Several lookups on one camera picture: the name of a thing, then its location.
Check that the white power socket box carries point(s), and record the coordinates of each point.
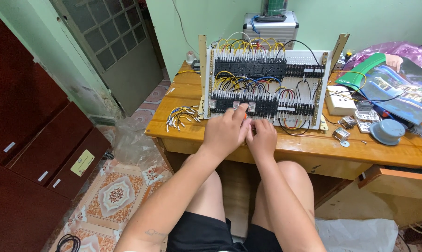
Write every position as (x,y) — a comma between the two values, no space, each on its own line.
(341,101)

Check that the purple plastic bag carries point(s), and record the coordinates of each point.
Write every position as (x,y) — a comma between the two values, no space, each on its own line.
(403,50)

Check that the metal washer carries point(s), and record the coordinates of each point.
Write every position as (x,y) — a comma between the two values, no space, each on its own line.
(344,143)

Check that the glossy printed magazine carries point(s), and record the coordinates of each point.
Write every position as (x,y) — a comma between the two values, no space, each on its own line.
(396,89)

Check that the person's left hand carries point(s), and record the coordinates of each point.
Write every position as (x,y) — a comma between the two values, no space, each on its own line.
(222,134)

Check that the person's right leg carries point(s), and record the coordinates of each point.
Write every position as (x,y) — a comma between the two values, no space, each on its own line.
(288,185)

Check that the person's right hand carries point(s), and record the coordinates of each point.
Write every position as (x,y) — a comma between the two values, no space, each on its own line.
(262,140)

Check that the person's left leg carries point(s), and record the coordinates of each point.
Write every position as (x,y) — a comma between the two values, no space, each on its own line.
(207,192)

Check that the silver aluminium case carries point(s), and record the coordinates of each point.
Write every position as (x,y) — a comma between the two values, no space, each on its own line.
(271,29)

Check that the wooden desk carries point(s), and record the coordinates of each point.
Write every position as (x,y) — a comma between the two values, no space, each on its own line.
(295,147)

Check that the dark red cabinet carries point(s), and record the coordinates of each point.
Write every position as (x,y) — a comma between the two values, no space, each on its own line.
(32,140)

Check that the open wooden drawer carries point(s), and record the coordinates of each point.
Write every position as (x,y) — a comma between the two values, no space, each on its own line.
(396,182)

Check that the person's black shorts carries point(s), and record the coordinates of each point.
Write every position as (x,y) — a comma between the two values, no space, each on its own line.
(211,234)

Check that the clear plastic bag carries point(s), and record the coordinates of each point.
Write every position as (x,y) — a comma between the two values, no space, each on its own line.
(135,140)

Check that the white perforated wiring panel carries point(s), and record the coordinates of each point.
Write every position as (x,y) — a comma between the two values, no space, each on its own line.
(267,84)

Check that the person's leg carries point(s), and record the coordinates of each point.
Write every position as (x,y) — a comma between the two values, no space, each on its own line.
(288,185)
(207,192)

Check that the green cylinder device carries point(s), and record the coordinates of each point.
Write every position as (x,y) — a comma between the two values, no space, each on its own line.
(274,8)

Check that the clear loose relay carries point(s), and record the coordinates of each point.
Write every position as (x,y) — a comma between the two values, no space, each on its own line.
(347,121)
(340,134)

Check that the white plastic bag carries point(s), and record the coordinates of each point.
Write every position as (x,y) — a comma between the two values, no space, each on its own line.
(358,235)

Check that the grey door with glass panes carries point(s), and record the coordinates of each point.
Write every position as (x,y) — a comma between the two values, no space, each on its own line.
(116,45)

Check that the person's right fingers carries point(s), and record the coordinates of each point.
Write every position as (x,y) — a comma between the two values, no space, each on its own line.
(263,123)

